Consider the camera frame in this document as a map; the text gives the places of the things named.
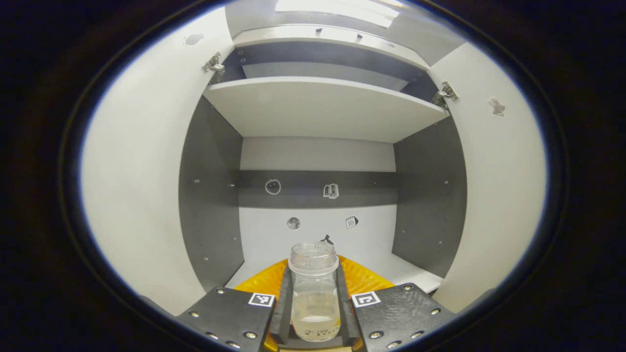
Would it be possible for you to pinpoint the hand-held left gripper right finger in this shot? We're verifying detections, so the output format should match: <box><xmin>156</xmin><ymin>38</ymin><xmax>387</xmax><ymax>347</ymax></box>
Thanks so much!
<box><xmin>335</xmin><ymin>254</ymin><xmax>456</xmax><ymax>352</ymax></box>

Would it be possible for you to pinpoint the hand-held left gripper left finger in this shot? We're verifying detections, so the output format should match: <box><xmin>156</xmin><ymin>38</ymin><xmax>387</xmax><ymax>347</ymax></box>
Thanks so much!
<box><xmin>176</xmin><ymin>258</ymin><xmax>296</xmax><ymax>352</ymax></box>

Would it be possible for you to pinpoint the clear glass bottle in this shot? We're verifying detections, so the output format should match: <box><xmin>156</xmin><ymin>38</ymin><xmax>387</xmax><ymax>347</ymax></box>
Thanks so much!
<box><xmin>288</xmin><ymin>241</ymin><xmax>341</xmax><ymax>342</ymax></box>

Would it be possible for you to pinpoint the white cabinet door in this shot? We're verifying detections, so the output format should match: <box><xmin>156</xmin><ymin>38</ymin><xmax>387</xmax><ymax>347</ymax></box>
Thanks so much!
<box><xmin>81</xmin><ymin>5</ymin><xmax>235</xmax><ymax>316</ymax></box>
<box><xmin>427</xmin><ymin>42</ymin><xmax>547</xmax><ymax>313</ymax></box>

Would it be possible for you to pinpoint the white cabinet shelf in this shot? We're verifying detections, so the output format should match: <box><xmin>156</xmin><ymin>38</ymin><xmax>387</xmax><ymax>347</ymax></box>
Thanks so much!
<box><xmin>225</xmin><ymin>249</ymin><xmax>443</xmax><ymax>294</ymax></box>
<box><xmin>203</xmin><ymin>76</ymin><xmax>449</xmax><ymax>144</ymax></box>

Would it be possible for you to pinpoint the white and grey cabinet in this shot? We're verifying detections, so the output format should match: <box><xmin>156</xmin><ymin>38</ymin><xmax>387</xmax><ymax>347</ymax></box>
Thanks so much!
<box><xmin>179</xmin><ymin>24</ymin><xmax>468</xmax><ymax>294</ymax></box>

